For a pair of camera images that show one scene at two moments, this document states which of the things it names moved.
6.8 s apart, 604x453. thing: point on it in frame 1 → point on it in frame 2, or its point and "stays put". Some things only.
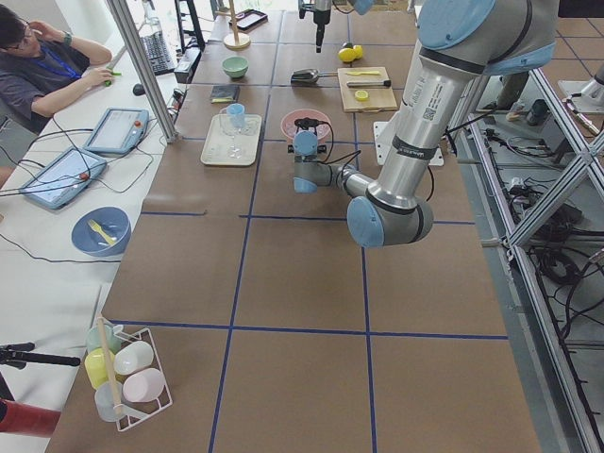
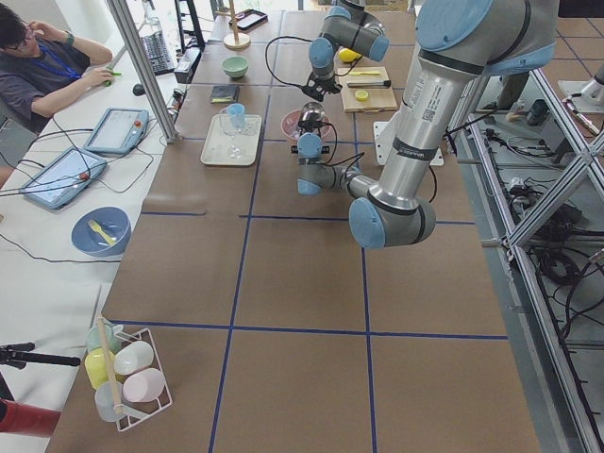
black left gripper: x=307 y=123 stays put
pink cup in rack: x=143 y=386 stays put
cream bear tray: x=228 y=145 stays put
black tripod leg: x=19 y=355 stays put
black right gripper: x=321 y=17 → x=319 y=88
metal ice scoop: x=310 y=75 → x=312 y=111
